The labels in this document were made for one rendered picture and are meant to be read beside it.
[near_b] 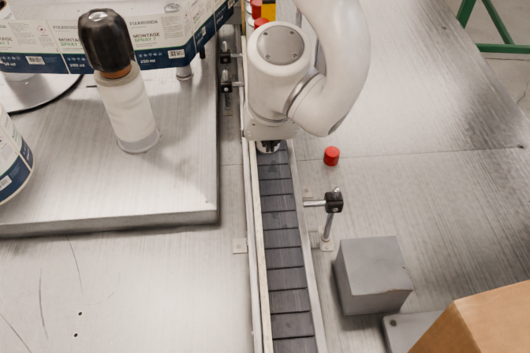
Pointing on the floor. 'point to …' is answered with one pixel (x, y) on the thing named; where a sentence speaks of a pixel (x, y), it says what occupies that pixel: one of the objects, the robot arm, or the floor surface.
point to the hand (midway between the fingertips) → (269, 141)
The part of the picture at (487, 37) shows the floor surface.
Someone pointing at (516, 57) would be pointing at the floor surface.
